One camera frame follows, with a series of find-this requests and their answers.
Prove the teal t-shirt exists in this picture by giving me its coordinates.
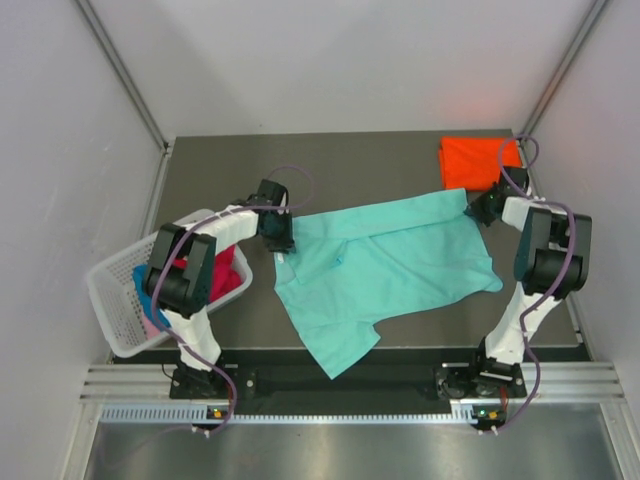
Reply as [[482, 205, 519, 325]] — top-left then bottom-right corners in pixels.
[[274, 189, 503, 379]]

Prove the magenta t-shirt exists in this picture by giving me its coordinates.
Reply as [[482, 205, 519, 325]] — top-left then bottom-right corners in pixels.
[[203, 245, 243, 304]]

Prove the left aluminium corner post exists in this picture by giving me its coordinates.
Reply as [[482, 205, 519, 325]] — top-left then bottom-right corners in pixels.
[[72, 0, 169, 152]]

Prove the white plastic laundry basket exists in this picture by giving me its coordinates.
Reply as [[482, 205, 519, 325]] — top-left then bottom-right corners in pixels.
[[86, 210, 253, 358]]

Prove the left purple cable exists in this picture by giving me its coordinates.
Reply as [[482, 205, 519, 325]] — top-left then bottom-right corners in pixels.
[[149, 165, 315, 437]]

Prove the blue t-shirt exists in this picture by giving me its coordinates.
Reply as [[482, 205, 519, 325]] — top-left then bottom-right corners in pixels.
[[132, 265, 170, 328]]

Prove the right aluminium corner post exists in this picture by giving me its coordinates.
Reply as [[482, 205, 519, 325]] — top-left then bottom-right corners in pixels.
[[520, 0, 612, 136]]

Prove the aluminium front rail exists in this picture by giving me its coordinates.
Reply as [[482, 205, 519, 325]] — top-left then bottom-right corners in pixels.
[[80, 362, 625, 403]]

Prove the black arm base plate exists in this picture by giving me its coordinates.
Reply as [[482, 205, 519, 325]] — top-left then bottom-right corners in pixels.
[[169, 349, 526, 404]]

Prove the aluminium corner post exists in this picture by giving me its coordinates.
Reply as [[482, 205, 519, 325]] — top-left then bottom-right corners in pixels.
[[520, 0, 612, 136], [72, 0, 169, 152]]

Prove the pink t-shirt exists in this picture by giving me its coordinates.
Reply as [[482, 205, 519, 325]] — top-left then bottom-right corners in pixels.
[[141, 312, 167, 339]]

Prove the slotted grey cable duct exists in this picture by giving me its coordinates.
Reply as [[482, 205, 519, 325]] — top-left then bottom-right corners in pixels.
[[100, 404, 498, 426]]

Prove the folded orange t-shirt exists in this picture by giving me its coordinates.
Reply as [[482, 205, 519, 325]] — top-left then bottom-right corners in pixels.
[[438, 136, 505, 192]]

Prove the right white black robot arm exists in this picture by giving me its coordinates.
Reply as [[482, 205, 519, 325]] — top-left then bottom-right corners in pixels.
[[465, 167, 593, 396]]

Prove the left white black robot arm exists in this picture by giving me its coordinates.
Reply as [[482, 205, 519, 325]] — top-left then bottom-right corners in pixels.
[[142, 179, 295, 397]]

